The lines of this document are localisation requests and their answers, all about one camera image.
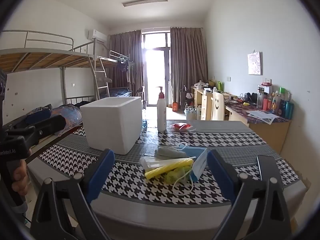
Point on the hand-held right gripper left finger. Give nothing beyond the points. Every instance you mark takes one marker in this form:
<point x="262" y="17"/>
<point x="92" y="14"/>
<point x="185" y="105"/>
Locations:
<point x="100" y="175"/>

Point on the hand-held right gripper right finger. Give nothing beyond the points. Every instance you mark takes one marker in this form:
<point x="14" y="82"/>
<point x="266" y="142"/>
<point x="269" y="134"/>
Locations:
<point x="220" y="175"/>

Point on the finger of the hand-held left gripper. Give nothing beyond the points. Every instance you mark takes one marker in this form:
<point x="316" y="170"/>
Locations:
<point x="50" y="124"/>
<point x="37" y="117"/>

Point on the blue face mask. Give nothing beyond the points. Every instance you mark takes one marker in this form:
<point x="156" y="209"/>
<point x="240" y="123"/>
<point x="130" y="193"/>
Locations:
<point x="192" y="152"/>

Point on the yellow foam net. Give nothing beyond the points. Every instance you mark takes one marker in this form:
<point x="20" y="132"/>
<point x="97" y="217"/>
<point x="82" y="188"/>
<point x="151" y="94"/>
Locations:
<point x="170" y="167"/>

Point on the white foam box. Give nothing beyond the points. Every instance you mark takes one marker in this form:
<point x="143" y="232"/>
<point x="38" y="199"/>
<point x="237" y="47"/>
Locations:
<point x="110" y="122"/>

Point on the grey cloth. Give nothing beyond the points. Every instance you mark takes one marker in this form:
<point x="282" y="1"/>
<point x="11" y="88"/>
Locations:
<point x="167" y="152"/>

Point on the person's left hand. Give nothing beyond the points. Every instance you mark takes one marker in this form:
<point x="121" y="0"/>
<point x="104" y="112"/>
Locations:
<point x="21" y="180"/>

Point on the blue plaid quilt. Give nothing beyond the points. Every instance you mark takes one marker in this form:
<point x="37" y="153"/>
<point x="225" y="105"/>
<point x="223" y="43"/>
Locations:
<point x="65" y="115"/>

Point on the houndstooth tablecloth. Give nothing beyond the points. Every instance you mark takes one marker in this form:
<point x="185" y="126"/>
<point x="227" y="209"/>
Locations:
<point x="125" y="175"/>

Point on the dark teal phone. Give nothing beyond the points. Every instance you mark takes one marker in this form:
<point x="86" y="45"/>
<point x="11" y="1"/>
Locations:
<point x="266" y="167"/>

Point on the large metal bunk bed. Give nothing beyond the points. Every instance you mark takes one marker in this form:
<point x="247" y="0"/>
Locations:
<point x="37" y="60"/>

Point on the long wooden desk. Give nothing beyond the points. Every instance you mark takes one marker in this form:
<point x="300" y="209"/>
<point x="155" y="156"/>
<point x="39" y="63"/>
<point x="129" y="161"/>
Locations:
<point x="265" y="135"/>

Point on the red snack packet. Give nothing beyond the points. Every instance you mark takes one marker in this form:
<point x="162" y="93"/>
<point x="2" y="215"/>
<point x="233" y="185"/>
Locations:
<point x="181" y="126"/>

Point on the white bucket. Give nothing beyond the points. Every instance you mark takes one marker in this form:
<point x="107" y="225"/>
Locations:
<point x="191" y="113"/>

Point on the patterned desk cloth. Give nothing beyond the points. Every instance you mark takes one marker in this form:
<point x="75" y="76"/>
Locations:
<point x="237" y="108"/>

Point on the wooden smiley face chair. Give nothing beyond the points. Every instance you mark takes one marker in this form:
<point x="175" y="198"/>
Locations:
<point x="218" y="105"/>

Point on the printed paper sheets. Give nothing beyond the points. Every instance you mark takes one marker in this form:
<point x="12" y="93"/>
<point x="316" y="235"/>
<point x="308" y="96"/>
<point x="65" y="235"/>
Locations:
<point x="262" y="116"/>

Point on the blue checked bedding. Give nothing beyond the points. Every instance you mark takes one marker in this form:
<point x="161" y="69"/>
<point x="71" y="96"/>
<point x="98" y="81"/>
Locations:
<point x="120" y="92"/>

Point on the small red floor box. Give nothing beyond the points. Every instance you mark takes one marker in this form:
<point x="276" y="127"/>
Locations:
<point x="175" y="106"/>

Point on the white pump lotion bottle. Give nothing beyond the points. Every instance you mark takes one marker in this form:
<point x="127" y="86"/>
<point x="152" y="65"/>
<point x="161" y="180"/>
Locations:
<point x="161" y="115"/>

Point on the small metal bunk bed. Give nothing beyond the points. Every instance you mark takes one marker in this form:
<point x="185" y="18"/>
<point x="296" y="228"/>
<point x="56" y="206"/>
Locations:
<point x="107" y="61"/>

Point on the green paper bag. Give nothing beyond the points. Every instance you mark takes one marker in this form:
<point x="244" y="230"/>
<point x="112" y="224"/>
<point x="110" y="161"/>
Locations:
<point x="219" y="85"/>

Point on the black folding chair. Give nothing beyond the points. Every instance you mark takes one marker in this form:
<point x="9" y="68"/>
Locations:
<point x="142" y="92"/>

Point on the cluster of toiletry bottles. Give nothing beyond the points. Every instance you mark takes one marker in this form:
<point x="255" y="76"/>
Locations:
<point x="282" y="105"/>

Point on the dark hanging clothes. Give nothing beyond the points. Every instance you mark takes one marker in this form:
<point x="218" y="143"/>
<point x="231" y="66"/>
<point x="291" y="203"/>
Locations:
<point x="123" y="66"/>

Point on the white air conditioner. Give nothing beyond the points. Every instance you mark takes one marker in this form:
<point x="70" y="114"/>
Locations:
<point x="97" y="35"/>

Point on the brown curtain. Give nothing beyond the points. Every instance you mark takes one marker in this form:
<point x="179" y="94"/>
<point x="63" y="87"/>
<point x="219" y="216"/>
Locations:
<point x="187" y="67"/>
<point x="125" y="47"/>

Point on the glass balcony door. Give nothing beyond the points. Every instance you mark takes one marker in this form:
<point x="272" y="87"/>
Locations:
<point x="156" y="80"/>

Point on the ceiling tube light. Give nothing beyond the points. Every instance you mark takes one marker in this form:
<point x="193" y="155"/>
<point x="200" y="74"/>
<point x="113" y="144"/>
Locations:
<point x="145" y="1"/>

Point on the cartoon wall picture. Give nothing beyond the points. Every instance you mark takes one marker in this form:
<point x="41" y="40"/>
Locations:
<point x="255" y="63"/>

